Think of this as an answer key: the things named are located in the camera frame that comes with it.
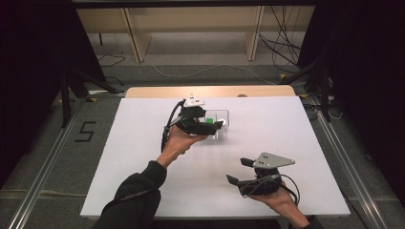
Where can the light wooden table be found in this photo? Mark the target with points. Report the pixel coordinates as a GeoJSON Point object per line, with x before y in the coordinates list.
{"type": "Point", "coordinates": [159, 91]}

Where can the beige wooden desk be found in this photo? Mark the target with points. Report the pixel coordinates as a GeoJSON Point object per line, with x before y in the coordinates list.
{"type": "Point", "coordinates": [191, 19]}

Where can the black metal stand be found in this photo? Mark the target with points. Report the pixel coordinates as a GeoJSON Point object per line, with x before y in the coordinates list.
{"type": "Point", "coordinates": [325, 95]}

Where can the person's left hand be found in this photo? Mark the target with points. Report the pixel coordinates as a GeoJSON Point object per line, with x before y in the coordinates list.
{"type": "Point", "coordinates": [178, 143]}

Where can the person's right hand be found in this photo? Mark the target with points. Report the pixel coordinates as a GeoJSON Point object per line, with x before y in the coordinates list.
{"type": "Point", "coordinates": [283, 202]}

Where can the black curtain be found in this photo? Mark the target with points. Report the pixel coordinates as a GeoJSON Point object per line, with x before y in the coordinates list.
{"type": "Point", "coordinates": [31, 63]}
{"type": "Point", "coordinates": [366, 63]}

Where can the white table board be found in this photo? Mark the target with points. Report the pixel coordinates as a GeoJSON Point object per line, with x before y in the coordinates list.
{"type": "Point", "coordinates": [133, 143]}

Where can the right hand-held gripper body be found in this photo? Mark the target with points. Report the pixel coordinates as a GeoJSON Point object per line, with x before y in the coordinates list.
{"type": "Point", "coordinates": [270, 160]}

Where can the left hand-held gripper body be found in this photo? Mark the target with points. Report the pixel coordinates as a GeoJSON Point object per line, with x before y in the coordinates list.
{"type": "Point", "coordinates": [191, 125]}

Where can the clear plastic organizer box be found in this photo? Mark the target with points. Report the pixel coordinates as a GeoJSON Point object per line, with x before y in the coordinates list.
{"type": "Point", "coordinates": [224, 133]}

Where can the black tripod stand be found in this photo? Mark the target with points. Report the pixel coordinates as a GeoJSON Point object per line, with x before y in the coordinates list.
{"type": "Point", "coordinates": [65, 105]}

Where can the yellow floor tape piece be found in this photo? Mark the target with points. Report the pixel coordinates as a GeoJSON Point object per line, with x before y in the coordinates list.
{"type": "Point", "coordinates": [92, 99]}
{"type": "Point", "coordinates": [302, 95]}
{"type": "Point", "coordinates": [282, 76]}

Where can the aluminium floor rail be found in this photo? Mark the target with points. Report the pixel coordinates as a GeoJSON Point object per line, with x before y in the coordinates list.
{"type": "Point", "coordinates": [50, 165]}
{"type": "Point", "coordinates": [349, 165]}

